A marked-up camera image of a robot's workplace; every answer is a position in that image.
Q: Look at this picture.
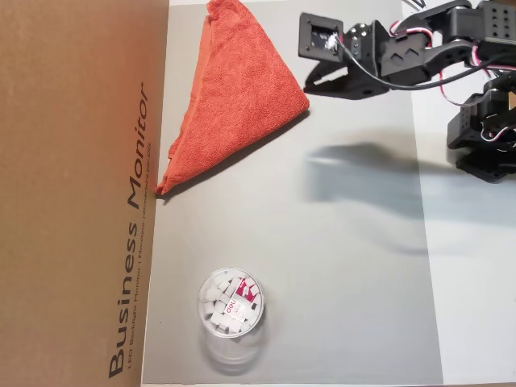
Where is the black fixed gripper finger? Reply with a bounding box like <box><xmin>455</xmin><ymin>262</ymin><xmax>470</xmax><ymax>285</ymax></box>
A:
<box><xmin>302</xmin><ymin>76</ymin><xmax>388</xmax><ymax>101</ymax></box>

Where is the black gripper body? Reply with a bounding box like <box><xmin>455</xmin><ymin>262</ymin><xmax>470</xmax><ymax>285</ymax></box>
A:
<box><xmin>342</xmin><ymin>19</ymin><xmax>432</xmax><ymax>88</ymax></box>

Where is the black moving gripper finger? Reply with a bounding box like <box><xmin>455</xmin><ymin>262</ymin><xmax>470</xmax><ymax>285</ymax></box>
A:
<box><xmin>304</xmin><ymin>66</ymin><xmax>350</xmax><ymax>86</ymax></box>

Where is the orange terry towel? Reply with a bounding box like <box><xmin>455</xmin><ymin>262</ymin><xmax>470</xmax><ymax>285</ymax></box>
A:
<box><xmin>154</xmin><ymin>0</ymin><xmax>311</xmax><ymax>198</ymax></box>

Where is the black perforated base clamp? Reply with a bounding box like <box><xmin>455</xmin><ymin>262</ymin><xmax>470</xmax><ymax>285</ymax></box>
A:
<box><xmin>455</xmin><ymin>148</ymin><xmax>516</xmax><ymax>185</ymax></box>

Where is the grey table mat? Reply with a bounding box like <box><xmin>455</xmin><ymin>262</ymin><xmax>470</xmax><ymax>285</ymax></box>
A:
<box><xmin>141</xmin><ymin>0</ymin><xmax>444</xmax><ymax>385</ymax></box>

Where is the red white paper packet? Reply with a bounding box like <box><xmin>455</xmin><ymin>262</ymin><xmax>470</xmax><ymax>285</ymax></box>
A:
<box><xmin>227</xmin><ymin>277</ymin><xmax>261</xmax><ymax>324</ymax></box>

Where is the clear plastic jar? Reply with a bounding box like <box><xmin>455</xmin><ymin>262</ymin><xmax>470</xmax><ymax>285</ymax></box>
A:
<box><xmin>196</xmin><ymin>268</ymin><xmax>270</xmax><ymax>374</ymax></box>

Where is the brown cardboard monitor box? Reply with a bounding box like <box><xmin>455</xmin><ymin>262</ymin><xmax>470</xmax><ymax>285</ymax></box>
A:
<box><xmin>0</xmin><ymin>0</ymin><xmax>170</xmax><ymax>387</ymax></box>

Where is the black square wrist camera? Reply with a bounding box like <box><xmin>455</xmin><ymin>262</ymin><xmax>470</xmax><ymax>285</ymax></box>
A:
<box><xmin>297</xmin><ymin>11</ymin><xmax>344</xmax><ymax>62</ymax></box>

